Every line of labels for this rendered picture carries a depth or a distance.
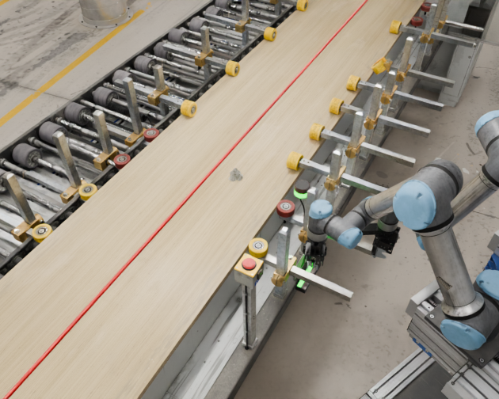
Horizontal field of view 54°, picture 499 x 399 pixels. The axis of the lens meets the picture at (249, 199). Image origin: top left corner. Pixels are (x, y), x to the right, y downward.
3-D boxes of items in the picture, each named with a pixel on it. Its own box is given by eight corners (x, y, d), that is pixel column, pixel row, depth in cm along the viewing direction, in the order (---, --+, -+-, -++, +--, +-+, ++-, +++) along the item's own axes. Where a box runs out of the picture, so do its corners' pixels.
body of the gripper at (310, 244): (302, 264, 181) (305, 244, 172) (304, 246, 187) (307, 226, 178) (323, 267, 180) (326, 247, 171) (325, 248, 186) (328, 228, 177)
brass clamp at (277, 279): (297, 265, 203) (298, 258, 199) (283, 289, 195) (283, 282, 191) (284, 259, 205) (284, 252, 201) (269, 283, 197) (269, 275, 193)
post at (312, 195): (309, 260, 227) (318, 187, 192) (306, 265, 225) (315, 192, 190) (302, 256, 228) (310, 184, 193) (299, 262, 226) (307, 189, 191)
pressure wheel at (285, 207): (296, 219, 223) (298, 203, 214) (288, 231, 218) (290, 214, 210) (280, 213, 225) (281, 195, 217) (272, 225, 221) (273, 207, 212)
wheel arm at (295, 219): (373, 252, 207) (375, 245, 204) (370, 257, 205) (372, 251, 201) (282, 214, 222) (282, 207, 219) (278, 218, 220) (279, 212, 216)
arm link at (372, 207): (462, 138, 133) (358, 194, 176) (440, 157, 127) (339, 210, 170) (487, 172, 132) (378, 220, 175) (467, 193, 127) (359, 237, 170)
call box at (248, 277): (263, 275, 160) (264, 260, 154) (253, 290, 156) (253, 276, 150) (245, 266, 162) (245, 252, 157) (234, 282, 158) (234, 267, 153)
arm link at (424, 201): (508, 327, 142) (451, 161, 126) (483, 361, 134) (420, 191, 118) (469, 318, 152) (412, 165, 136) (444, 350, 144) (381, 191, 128)
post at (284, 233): (284, 299, 211) (291, 227, 176) (281, 305, 209) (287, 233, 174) (277, 295, 212) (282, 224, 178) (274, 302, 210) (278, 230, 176)
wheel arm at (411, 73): (453, 85, 273) (455, 81, 271) (452, 88, 271) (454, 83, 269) (390, 68, 286) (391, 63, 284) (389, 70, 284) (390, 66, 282)
